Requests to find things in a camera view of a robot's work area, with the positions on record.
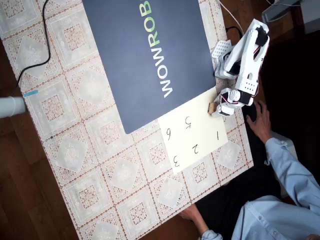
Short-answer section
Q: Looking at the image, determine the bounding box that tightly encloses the person's left forearm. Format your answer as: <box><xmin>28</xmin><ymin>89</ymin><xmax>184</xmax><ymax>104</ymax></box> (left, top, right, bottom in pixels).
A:
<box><xmin>197</xmin><ymin>228</ymin><xmax>223</xmax><ymax>240</ymax></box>

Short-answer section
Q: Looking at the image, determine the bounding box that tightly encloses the person's right forearm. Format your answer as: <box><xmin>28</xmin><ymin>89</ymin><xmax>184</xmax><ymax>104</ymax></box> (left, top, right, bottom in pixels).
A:
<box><xmin>264</xmin><ymin>136</ymin><xmax>320</xmax><ymax>207</ymax></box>

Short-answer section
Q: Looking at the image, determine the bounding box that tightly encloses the person's right hand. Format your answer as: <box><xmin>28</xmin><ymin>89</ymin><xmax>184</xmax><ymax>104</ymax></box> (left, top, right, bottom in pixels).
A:
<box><xmin>246</xmin><ymin>99</ymin><xmax>273</xmax><ymax>145</ymax></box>

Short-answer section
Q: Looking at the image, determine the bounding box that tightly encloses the person's left hand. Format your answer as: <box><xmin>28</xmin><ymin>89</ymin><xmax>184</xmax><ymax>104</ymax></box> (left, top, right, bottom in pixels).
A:
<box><xmin>179</xmin><ymin>206</ymin><xmax>210</xmax><ymax>235</ymax></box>

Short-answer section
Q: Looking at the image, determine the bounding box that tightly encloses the cream paper sheet with numbers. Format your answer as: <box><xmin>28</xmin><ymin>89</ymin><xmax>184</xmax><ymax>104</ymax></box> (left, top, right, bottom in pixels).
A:
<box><xmin>157</xmin><ymin>88</ymin><xmax>229</xmax><ymax>176</ymax></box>

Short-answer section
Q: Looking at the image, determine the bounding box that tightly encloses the dark blue WOWROBO mat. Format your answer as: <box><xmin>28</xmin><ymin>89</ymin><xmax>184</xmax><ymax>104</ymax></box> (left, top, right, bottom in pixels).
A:
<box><xmin>81</xmin><ymin>0</ymin><xmax>217</xmax><ymax>135</ymax></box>

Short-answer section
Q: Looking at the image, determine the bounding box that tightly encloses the grey plastic case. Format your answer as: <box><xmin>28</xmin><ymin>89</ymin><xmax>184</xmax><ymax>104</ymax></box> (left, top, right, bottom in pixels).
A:
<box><xmin>261</xmin><ymin>0</ymin><xmax>303</xmax><ymax>23</ymax></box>

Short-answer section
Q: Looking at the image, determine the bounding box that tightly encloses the white box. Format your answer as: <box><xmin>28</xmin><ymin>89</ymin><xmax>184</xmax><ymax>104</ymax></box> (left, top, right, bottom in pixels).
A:
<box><xmin>299</xmin><ymin>0</ymin><xmax>320</xmax><ymax>35</ymax></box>

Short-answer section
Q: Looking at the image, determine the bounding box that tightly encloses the person in light blue shirt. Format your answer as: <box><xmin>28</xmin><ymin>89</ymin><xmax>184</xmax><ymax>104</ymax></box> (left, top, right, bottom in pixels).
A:
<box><xmin>194</xmin><ymin>172</ymin><xmax>320</xmax><ymax>240</ymax></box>

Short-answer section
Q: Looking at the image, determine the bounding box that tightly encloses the white lace tablecloth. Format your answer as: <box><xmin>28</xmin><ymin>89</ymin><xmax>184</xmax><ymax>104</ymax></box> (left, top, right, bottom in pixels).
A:
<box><xmin>0</xmin><ymin>0</ymin><xmax>255</xmax><ymax>240</ymax></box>

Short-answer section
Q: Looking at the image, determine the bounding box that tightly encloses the white plastic tube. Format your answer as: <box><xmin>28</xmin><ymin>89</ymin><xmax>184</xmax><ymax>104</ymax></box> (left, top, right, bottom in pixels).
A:
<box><xmin>0</xmin><ymin>96</ymin><xmax>27</xmax><ymax>119</ymax></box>

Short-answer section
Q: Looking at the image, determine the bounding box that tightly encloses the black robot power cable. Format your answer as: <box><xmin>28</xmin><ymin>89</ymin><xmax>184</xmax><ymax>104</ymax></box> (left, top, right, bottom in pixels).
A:
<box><xmin>225</xmin><ymin>25</ymin><xmax>245</xmax><ymax>38</ymax></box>

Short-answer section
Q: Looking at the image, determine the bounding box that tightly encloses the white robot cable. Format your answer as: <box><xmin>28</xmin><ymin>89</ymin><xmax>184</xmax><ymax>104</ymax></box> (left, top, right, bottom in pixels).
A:
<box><xmin>219</xmin><ymin>0</ymin><xmax>245</xmax><ymax>35</ymax></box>

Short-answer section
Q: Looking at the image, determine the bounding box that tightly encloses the thin black cable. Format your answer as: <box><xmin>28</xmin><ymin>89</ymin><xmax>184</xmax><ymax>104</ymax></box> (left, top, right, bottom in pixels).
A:
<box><xmin>11</xmin><ymin>0</ymin><xmax>53</xmax><ymax>98</ymax></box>

